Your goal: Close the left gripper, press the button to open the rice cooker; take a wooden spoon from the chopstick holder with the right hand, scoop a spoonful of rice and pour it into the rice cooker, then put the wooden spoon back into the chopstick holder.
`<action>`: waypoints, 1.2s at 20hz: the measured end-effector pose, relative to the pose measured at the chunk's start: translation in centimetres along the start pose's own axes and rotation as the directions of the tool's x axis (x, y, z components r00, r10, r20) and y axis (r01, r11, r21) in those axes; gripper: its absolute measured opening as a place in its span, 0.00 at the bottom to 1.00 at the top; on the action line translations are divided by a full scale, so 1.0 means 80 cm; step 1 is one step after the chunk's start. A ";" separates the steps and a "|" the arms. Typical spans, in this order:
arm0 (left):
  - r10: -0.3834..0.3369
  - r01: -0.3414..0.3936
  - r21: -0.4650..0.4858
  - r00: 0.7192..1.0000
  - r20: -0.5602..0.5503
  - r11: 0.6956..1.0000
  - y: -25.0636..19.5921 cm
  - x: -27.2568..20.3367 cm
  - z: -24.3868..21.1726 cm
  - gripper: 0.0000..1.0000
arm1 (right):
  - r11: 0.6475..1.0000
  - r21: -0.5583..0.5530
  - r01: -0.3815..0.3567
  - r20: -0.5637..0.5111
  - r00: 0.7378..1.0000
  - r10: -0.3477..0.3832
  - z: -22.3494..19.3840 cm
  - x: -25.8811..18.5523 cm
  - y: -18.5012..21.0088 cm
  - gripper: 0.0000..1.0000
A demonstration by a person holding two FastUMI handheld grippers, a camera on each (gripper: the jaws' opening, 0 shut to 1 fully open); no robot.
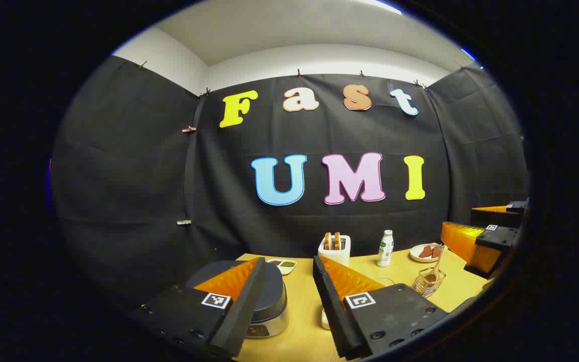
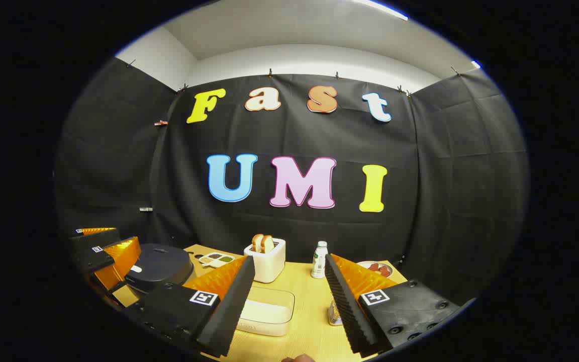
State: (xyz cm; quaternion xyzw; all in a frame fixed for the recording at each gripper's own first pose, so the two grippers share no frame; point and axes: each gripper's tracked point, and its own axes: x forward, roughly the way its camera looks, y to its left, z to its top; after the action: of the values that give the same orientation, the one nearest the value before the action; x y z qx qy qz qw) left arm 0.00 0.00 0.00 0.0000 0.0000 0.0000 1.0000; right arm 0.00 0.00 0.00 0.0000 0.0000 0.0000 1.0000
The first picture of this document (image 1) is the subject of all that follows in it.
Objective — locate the white toaster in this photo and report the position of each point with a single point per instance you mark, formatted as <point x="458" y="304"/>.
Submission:
<point x="337" y="256"/>

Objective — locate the bread slice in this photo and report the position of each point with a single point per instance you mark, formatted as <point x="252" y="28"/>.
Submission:
<point x="327" y="241"/>
<point x="337" y="240"/>

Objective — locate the white divided bean dish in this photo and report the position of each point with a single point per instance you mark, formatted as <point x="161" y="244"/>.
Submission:
<point x="283" y="265"/>

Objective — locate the wooden spoon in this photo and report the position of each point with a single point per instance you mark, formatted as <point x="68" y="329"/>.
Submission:
<point x="436" y="266"/>

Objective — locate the white round plate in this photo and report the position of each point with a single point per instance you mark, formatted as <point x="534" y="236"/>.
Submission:
<point x="415" y="255"/>

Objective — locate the dark grey rice cooker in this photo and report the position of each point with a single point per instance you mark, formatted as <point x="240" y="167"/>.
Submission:
<point x="273" y="294"/>

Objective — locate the white plastic bottle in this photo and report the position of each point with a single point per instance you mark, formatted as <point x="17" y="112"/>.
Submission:
<point x="385" y="251"/>

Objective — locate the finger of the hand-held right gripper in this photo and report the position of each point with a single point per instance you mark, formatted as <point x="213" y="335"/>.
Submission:
<point x="495" y="217"/>
<point x="495" y="246"/>

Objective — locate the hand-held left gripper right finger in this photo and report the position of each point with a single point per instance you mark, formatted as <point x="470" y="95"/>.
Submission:
<point x="334" y="311"/>

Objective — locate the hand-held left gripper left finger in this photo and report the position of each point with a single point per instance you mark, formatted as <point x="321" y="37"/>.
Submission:
<point x="242" y="311"/>

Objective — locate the red meat piece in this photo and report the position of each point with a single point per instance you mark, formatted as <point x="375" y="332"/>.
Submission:
<point x="436" y="252"/>
<point x="425" y="252"/>

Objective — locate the pink clothes peg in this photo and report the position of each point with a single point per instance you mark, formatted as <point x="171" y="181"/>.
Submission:
<point x="189" y="129"/>

